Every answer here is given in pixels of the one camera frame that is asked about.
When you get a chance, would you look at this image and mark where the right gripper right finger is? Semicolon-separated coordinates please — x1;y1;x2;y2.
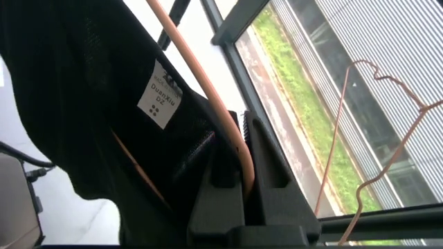
243;110;322;246

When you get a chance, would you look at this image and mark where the pink clothes hanger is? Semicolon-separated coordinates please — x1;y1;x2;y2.
110;0;256;208
313;59;443;246

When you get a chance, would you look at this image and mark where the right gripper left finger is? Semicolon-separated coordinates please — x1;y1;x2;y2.
188;111;247;246

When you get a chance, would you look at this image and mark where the black cable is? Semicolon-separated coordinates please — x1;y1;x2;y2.
0;140;56;183

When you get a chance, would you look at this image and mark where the window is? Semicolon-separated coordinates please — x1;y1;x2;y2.
200;0;443;247

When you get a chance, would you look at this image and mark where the black garment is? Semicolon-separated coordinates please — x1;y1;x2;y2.
0;0;243;247

